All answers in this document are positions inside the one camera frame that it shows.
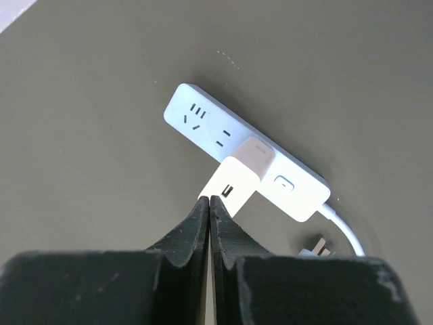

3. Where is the light blue power strip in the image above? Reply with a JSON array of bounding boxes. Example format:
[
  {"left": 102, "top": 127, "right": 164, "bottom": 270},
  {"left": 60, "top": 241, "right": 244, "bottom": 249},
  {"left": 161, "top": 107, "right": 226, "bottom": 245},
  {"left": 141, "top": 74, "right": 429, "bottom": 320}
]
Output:
[{"left": 162, "top": 83, "right": 366, "bottom": 258}]

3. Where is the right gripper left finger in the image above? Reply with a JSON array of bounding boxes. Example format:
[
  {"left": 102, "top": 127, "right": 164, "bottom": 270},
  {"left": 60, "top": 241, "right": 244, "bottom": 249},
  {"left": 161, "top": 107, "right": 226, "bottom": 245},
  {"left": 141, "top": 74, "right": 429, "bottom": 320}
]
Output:
[{"left": 1, "top": 197, "right": 209, "bottom": 324}]

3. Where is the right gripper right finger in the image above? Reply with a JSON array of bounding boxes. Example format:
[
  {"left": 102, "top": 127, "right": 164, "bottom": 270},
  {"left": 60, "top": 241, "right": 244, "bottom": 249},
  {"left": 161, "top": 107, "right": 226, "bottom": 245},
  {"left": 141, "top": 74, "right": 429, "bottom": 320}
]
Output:
[{"left": 209, "top": 196, "right": 418, "bottom": 324}]

